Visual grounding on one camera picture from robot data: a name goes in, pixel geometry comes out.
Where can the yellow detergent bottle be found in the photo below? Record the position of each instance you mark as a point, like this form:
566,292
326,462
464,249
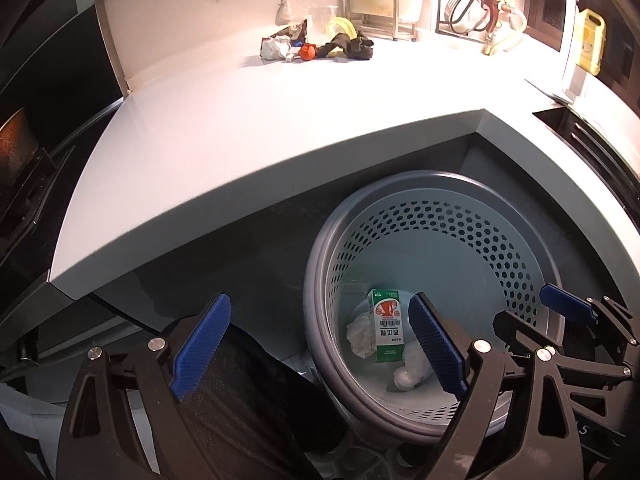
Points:
590,42

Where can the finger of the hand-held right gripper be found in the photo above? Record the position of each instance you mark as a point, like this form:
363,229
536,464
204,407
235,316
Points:
565,302
510,327

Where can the crumpled white tissue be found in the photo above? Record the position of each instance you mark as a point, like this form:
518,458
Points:
360,335

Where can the clear plastic wrap ball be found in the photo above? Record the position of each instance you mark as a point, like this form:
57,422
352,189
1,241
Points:
410,372

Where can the green milk carton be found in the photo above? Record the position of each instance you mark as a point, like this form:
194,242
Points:
387,330

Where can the dark snack wrapper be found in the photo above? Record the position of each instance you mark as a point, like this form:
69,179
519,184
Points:
287,30

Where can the white paper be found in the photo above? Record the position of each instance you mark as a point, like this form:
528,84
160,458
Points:
275,49

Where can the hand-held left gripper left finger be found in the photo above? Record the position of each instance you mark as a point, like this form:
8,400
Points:
200,345

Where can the black integrated stove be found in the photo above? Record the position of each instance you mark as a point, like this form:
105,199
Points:
55,60

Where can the black glove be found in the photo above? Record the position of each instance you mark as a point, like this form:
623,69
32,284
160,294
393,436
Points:
350,49

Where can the window frame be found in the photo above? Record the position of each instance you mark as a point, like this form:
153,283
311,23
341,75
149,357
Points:
570,20

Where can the brown wok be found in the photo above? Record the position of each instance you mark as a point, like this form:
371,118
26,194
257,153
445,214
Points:
17,145

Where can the black kitchen sink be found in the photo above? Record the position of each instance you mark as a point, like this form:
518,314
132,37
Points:
590,135

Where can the grey perforated waste bin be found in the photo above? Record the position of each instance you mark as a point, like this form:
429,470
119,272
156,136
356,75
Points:
450,240

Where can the person's leg in dark trousers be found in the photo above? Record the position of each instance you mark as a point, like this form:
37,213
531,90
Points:
260,410

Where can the steel cutting board rack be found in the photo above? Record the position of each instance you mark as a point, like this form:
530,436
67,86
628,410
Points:
370,15

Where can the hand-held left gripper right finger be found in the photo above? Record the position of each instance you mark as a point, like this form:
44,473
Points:
437,350

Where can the blue plastic scrap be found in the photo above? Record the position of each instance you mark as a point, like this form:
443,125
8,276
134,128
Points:
298,41

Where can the clear plastic cup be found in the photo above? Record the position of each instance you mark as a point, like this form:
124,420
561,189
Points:
322,17

